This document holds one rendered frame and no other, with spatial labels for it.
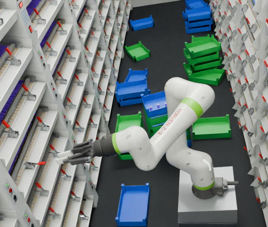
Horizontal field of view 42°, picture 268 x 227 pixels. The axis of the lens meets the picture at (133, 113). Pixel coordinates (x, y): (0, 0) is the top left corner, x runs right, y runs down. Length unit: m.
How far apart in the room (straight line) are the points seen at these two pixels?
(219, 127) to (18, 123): 1.82
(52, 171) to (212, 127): 1.54
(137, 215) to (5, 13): 1.53
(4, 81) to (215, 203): 1.25
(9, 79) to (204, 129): 1.84
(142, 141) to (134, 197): 1.19
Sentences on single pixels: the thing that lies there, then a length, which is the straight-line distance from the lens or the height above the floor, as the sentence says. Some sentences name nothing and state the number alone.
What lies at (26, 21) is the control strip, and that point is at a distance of 1.83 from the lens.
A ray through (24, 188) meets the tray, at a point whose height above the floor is 0.90.
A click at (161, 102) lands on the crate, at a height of 0.40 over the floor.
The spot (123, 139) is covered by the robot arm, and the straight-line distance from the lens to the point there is 1.46.
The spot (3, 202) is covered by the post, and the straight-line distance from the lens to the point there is 1.51.
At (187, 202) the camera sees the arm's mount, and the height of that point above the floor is 0.38.
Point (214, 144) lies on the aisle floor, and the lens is 2.88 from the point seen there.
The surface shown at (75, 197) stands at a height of 0.32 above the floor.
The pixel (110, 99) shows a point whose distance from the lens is 3.38.
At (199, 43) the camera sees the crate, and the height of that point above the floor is 0.26.
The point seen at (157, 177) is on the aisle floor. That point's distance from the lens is 2.69.
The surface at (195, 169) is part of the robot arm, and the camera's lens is 1.90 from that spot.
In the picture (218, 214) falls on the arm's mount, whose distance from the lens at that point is 2.03.
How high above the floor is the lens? 2.02
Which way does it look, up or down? 38 degrees down
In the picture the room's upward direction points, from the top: 13 degrees counter-clockwise
